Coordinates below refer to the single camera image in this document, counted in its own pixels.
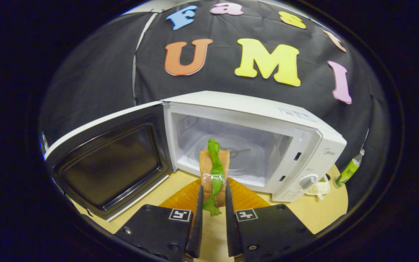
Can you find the black backdrop cloth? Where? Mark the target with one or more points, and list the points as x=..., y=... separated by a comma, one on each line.
x=104, y=72

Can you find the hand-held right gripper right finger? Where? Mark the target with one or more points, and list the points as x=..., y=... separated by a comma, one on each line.
x=230, y=225

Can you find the white divided grain tray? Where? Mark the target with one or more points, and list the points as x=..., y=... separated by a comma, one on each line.
x=320, y=188

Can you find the white microwave oven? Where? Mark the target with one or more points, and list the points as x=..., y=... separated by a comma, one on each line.
x=253, y=109

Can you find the lettuce sandwich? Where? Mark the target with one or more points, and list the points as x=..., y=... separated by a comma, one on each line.
x=215, y=171

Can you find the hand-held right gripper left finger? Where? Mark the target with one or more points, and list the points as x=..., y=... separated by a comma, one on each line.
x=197, y=225

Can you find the green label bottle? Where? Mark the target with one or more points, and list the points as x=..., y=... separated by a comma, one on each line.
x=347, y=171

